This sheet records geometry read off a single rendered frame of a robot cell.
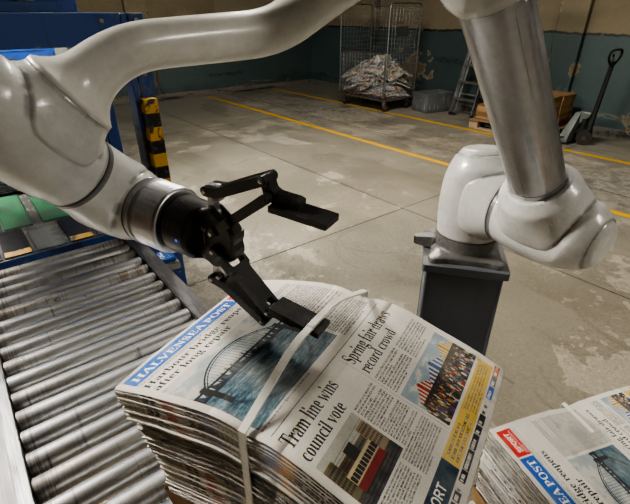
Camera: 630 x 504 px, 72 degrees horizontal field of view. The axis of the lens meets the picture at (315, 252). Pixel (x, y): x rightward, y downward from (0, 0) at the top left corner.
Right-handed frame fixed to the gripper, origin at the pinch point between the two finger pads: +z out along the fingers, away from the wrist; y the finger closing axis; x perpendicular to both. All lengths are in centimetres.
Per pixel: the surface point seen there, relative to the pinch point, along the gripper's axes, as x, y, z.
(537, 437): -33, 45, 33
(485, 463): -30, 54, 26
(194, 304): -36, 55, -58
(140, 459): 7, 52, -32
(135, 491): 12, 51, -27
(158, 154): -76, 33, -111
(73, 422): 8, 55, -52
